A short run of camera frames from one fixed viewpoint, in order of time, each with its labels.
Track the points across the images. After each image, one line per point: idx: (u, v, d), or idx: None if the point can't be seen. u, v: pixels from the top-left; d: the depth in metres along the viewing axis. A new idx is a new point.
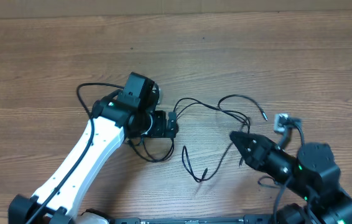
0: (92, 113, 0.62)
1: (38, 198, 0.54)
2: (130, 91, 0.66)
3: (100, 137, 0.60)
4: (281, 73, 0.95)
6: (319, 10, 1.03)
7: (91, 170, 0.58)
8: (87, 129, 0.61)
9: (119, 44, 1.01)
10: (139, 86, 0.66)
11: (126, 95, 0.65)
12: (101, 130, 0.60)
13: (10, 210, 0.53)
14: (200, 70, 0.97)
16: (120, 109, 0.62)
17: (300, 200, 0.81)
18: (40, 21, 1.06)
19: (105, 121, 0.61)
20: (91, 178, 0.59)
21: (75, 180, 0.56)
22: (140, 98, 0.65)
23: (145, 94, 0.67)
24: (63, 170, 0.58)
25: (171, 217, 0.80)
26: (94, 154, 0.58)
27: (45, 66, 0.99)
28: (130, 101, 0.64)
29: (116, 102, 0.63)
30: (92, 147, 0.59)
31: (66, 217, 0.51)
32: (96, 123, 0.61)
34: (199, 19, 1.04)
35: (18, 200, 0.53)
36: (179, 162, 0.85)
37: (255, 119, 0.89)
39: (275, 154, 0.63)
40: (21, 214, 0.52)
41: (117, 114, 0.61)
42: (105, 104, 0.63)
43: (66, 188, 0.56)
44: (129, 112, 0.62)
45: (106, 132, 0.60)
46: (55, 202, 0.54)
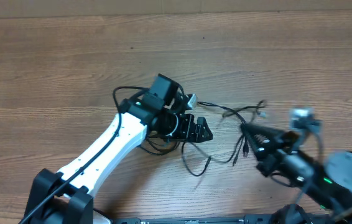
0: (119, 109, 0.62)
1: (63, 175, 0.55)
2: (155, 92, 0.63)
3: (126, 130, 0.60)
4: (281, 73, 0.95)
6: (319, 10, 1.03)
7: (113, 160, 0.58)
8: (115, 121, 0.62)
9: (119, 44, 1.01)
10: (165, 89, 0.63)
11: (152, 95, 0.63)
12: (127, 124, 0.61)
13: (35, 183, 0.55)
14: (201, 70, 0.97)
16: (146, 109, 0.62)
17: (300, 200, 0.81)
18: (40, 20, 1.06)
19: (130, 118, 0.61)
20: (112, 168, 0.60)
21: (99, 165, 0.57)
22: (165, 100, 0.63)
23: (171, 96, 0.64)
24: (88, 154, 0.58)
25: (171, 217, 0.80)
26: (119, 145, 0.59)
27: (45, 66, 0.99)
28: (155, 102, 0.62)
29: (142, 102, 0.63)
30: (117, 138, 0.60)
31: (88, 196, 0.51)
32: (124, 118, 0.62)
34: (199, 18, 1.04)
35: (45, 174, 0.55)
36: (179, 162, 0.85)
37: (255, 119, 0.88)
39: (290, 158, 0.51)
40: (45, 186, 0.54)
41: (142, 113, 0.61)
42: (132, 101, 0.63)
43: (89, 172, 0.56)
44: (152, 114, 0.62)
45: (132, 126, 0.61)
46: (76, 182, 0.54)
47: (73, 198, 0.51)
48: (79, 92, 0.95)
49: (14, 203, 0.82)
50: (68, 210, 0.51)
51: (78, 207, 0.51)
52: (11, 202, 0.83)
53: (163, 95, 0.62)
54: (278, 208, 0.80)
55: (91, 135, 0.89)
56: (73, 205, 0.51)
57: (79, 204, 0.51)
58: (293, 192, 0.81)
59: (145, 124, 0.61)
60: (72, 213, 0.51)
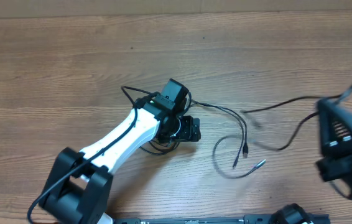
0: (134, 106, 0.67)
1: (86, 155, 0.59)
2: (166, 94, 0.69)
3: (142, 123, 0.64)
4: (281, 73, 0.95)
6: (319, 10, 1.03)
7: (129, 149, 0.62)
8: (131, 114, 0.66)
9: (120, 44, 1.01)
10: (176, 92, 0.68)
11: (163, 97, 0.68)
12: (142, 119, 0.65)
13: (58, 158, 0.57)
14: (201, 70, 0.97)
16: (158, 108, 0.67)
17: (300, 200, 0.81)
18: (40, 20, 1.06)
19: (145, 114, 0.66)
20: (126, 156, 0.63)
21: (117, 150, 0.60)
22: (175, 102, 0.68)
23: (180, 100, 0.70)
24: (108, 139, 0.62)
25: (171, 217, 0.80)
26: (135, 134, 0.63)
27: (45, 66, 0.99)
28: (165, 104, 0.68)
29: (154, 102, 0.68)
30: (134, 129, 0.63)
31: (108, 174, 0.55)
32: (140, 112, 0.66)
34: (199, 19, 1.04)
35: (68, 152, 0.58)
36: (179, 162, 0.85)
37: (255, 119, 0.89)
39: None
40: (67, 164, 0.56)
41: (154, 111, 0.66)
42: (146, 100, 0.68)
43: (109, 154, 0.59)
44: (164, 112, 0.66)
45: (147, 120, 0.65)
46: (97, 162, 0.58)
47: (94, 177, 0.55)
48: (79, 92, 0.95)
49: (14, 203, 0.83)
50: (89, 187, 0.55)
51: (100, 185, 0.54)
52: (11, 202, 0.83)
53: (173, 98, 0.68)
54: (277, 207, 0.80)
55: (91, 135, 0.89)
56: (96, 183, 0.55)
57: (101, 182, 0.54)
58: (293, 192, 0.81)
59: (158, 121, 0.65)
60: (93, 190, 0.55)
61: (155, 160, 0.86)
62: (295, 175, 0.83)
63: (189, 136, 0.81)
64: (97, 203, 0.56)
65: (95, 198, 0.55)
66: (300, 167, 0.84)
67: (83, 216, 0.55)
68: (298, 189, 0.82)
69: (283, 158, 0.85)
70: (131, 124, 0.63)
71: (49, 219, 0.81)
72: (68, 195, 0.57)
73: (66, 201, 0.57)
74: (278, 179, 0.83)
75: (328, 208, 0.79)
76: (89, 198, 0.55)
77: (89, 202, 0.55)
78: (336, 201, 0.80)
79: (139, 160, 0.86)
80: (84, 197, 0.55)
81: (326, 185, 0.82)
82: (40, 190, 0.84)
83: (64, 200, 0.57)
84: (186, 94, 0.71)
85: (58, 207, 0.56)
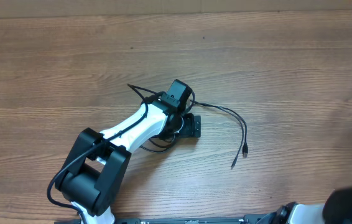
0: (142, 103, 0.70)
1: (105, 135, 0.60)
2: (171, 94, 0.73)
3: (152, 114, 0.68)
4: (281, 73, 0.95)
6: (319, 10, 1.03)
7: (142, 135, 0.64)
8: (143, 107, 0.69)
9: (119, 44, 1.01)
10: (180, 93, 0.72)
11: (168, 96, 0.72)
12: (153, 111, 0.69)
13: (79, 137, 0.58)
14: (201, 70, 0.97)
16: (165, 106, 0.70)
17: (301, 200, 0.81)
18: (39, 20, 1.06)
19: (152, 111, 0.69)
20: (137, 144, 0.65)
21: (132, 135, 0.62)
22: (180, 101, 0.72)
23: (185, 99, 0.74)
24: (123, 125, 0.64)
25: (171, 217, 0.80)
26: (148, 124, 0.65)
27: (45, 66, 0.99)
28: (171, 102, 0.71)
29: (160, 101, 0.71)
30: (146, 119, 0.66)
31: (127, 152, 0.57)
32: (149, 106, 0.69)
34: (199, 19, 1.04)
35: (88, 131, 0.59)
36: (179, 162, 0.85)
37: (255, 119, 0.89)
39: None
40: (87, 142, 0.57)
41: (162, 107, 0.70)
42: (154, 98, 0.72)
43: (125, 137, 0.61)
44: (170, 110, 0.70)
45: (158, 112, 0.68)
46: (115, 142, 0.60)
47: (114, 154, 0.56)
48: (79, 92, 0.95)
49: (14, 203, 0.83)
50: (108, 165, 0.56)
51: (119, 162, 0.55)
52: (11, 203, 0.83)
53: (178, 97, 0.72)
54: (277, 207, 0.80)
55: None
56: (115, 160, 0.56)
57: (120, 159, 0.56)
58: (293, 192, 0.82)
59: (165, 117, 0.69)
60: (112, 167, 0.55)
61: (155, 160, 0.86)
62: (294, 175, 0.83)
63: (191, 132, 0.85)
64: (114, 183, 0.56)
65: (113, 175, 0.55)
66: (300, 167, 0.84)
67: (99, 194, 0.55)
68: (298, 189, 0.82)
69: (283, 158, 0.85)
70: (145, 114, 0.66)
71: (49, 219, 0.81)
72: (84, 174, 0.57)
73: (83, 180, 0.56)
74: (278, 179, 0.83)
75: None
76: (106, 175, 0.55)
77: (107, 180, 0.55)
78: None
79: (138, 160, 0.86)
80: (102, 175, 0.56)
81: (326, 185, 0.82)
82: (40, 190, 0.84)
83: (80, 179, 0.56)
84: (190, 94, 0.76)
85: (73, 186, 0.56)
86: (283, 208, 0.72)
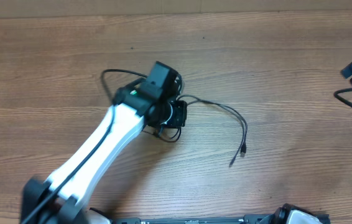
0: (112, 101, 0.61)
1: (55, 182, 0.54)
2: (152, 81, 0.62)
3: (117, 128, 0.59)
4: (281, 73, 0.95)
6: (319, 10, 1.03)
7: (106, 160, 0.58)
8: (108, 116, 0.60)
9: (119, 44, 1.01)
10: (162, 78, 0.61)
11: (148, 84, 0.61)
12: (118, 121, 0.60)
13: (24, 191, 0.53)
14: (200, 70, 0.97)
16: (143, 98, 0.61)
17: (300, 200, 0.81)
18: (39, 20, 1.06)
19: (124, 114, 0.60)
20: (104, 168, 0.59)
21: (90, 167, 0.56)
22: (163, 89, 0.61)
23: (168, 85, 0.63)
24: (79, 155, 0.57)
25: (171, 217, 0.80)
26: (111, 145, 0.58)
27: (45, 66, 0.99)
28: (152, 91, 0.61)
29: (138, 93, 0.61)
30: (108, 138, 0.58)
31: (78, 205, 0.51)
32: (116, 112, 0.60)
34: (199, 19, 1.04)
35: (33, 183, 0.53)
36: (179, 162, 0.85)
37: (255, 119, 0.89)
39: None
40: (33, 198, 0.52)
41: (140, 101, 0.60)
42: (127, 91, 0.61)
43: (81, 174, 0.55)
44: (149, 102, 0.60)
45: (124, 122, 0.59)
46: (68, 187, 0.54)
47: (63, 208, 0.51)
48: (79, 92, 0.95)
49: (15, 203, 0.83)
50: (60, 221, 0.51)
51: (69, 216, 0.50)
52: (11, 203, 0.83)
53: (160, 84, 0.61)
54: (277, 207, 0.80)
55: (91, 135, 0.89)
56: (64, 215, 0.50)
57: (70, 214, 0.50)
58: (293, 192, 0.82)
59: (143, 114, 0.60)
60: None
61: (156, 160, 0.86)
62: (294, 175, 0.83)
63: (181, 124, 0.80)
64: None
65: None
66: (300, 167, 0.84)
67: None
68: (298, 189, 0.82)
69: (283, 158, 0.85)
70: (107, 130, 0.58)
71: None
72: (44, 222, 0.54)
73: None
74: (278, 179, 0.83)
75: (328, 207, 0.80)
76: None
77: None
78: (336, 201, 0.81)
79: (138, 160, 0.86)
80: None
81: (326, 185, 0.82)
82: None
83: None
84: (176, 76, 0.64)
85: None
86: (281, 210, 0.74)
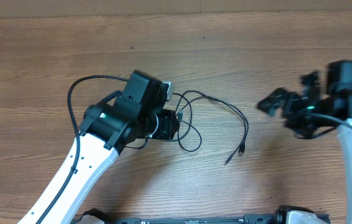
0: (79, 126, 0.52)
1: None
2: (130, 94, 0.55)
3: (86, 162, 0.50)
4: (281, 73, 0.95)
6: (319, 10, 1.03)
7: (74, 204, 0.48)
8: (73, 150, 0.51)
9: (119, 44, 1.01)
10: (141, 90, 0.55)
11: (125, 98, 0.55)
12: (87, 154, 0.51)
13: None
14: (200, 70, 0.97)
16: (118, 117, 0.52)
17: (301, 200, 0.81)
18: (40, 20, 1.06)
19: (94, 140, 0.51)
20: (74, 213, 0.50)
21: (53, 220, 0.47)
22: (142, 103, 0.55)
23: (149, 97, 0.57)
24: (42, 203, 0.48)
25: (171, 217, 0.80)
26: (78, 188, 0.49)
27: (45, 66, 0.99)
28: (130, 106, 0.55)
29: (111, 111, 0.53)
30: (75, 177, 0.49)
31: None
32: (83, 143, 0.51)
34: (199, 19, 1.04)
35: None
36: (179, 162, 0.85)
37: (255, 119, 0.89)
39: (346, 131, 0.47)
40: None
41: (115, 122, 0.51)
42: (99, 112, 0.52)
43: None
44: (126, 121, 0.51)
45: (94, 155, 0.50)
46: None
47: None
48: (79, 92, 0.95)
49: (14, 203, 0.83)
50: None
51: None
52: (11, 202, 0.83)
53: (139, 98, 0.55)
54: (277, 207, 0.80)
55: None
56: None
57: None
58: (293, 192, 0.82)
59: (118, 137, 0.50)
60: None
61: (156, 160, 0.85)
62: (294, 175, 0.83)
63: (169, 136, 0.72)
64: None
65: None
66: (300, 167, 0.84)
67: None
68: (298, 189, 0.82)
69: (283, 158, 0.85)
70: (71, 169, 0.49)
71: None
72: None
73: None
74: (278, 179, 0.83)
75: (328, 208, 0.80)
76: None
77: None
78: (336, 201, 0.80)
79: (138, 160, 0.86)
80: None
81: (326, 185, 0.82)
82: (40, 190, 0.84)
83: None
84: (157, 87, 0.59)
85: None
86: (279, 213, 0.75)
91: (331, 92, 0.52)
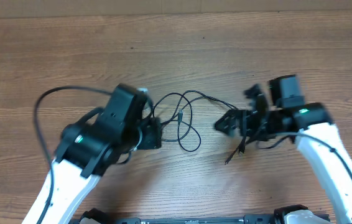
0: (55, 152, 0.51)
1: None
2: (112, 112, 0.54)
3: (61, 193, 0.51)
4: (281, 73, 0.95)
6: (319, 10, 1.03)
7: None
8: (48, 182, 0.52)
9: (119, 44, 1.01)
10: (124, 107, 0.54)
11: (107, 116, 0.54)
12: (61, 185, 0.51)
13: None
14: (201, 70, 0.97)
16: (97, 140, 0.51)
17: (301, 200, 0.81)
18: (40, 20, 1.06)
19: (70, 168, 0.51)
20: None
21: None
22: (125, 121, 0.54)
23: (132, 114, 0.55)
24: None
25: (171, 217, 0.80)
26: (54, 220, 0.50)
27: (45, 66, 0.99)
28: (112, 124, 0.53)
29: (89, 132, 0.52)
30: (51, 210, 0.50)
31: None
32: (57, 173, 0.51)
34: (199, 19, 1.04)
35: None
36: (178, 162, 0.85)
37: None
39: (304, 140, 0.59)
40: None
41: (93, 145, 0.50)
42: (74, 135, 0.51)
43: None
44: (106, 143, 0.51)
45: (69, 186, 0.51)
46: None
47: None
48: (79, 92, 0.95)
49: (14, 203, 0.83)
50: None
51: None
52: (11, 203, 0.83)
53: (122, 116, 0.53)
54: (277, 207, 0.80)
55: None
56: None
57: None
58: (293, 192, 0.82)
59: (98, 160, 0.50)
60: None
61: (155, 160, 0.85)
62: (294, 175, 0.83)
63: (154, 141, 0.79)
64: None
65: None
66: (300, 167, 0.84)
67: None
68: (298, 189, 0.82)
69: (283, 158, 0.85)
70: (46, 203, 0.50)
71: None
72: None
73: None
74: (278, 179, 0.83)
75: (328, 208, 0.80)
76: None
77: None
78: None
79: (138, 160, 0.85)
80: None
81: None
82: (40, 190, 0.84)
83: None
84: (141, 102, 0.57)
85: None
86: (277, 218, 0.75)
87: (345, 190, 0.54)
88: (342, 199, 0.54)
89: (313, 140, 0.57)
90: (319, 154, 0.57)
91: (279, 107, 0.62)
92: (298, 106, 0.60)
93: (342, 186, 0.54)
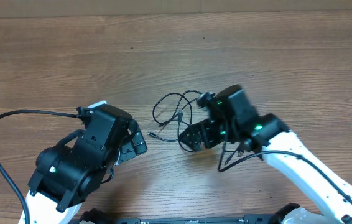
0: (30, 185, 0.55)
1: None
2: (93, 136, 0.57)
3: None
4: (281, 73, 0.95)
6: (319, 10, 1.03)
7: None
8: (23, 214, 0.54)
9: (119, 44, 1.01)
10: (105, 132, 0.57)
11: (89, 140, 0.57)
12: (38, 216, 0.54)
13: None
14: (200, 70, 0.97)
16: (74, 170, 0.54)
17: (301, 200, 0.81)
18: (40, 20, 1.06)
19: (46, 200, 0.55)
20: None
21: None
22: (106, 145, 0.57)
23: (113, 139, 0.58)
24: None
25: (171, 217, 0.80)
26: None
27: (45, 66, 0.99)
28: (93, 148, 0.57)
29: (66, 160, 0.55)
30: None
31: None
32: (33, 204, 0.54)
34: (199, 18, 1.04)
35: None
36: (178, 162, 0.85)
37: None
39: (269, 156, 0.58)
40: None
41: (70, 175, 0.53)
42: (49, 168, 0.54)
43: None
44: (84, 172, 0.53)
45: (45, 218, 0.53)
46: None
47: None
48: (79, 92, 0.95)
49: (14, 203, 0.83)
50: None
51: None
52: (11, 203, 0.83)
53: (102, 140, 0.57)
54: (278, 207, 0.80)
55: None
56: None
57: None
58: (293, 192, 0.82)
59: (74, 190, 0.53)
60: None
61: (155, 160, 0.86)
62: None
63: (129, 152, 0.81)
64: None
65: None
66: None
67: None
68: (298, 189, 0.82)
69: None
70: None
71: None
72: None
73: None
74: (278, 179, 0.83)
75: None
76: None
77: None
78: None
79: (138, 160, 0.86)
80: None
81: None
82: None
83: None
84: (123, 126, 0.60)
85: None
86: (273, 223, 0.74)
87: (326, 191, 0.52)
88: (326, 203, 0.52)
89: (278, 154, 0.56)
90: (288, 166, 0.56)
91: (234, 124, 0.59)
92: (254, 119, 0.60)
93: (321, 190, 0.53)
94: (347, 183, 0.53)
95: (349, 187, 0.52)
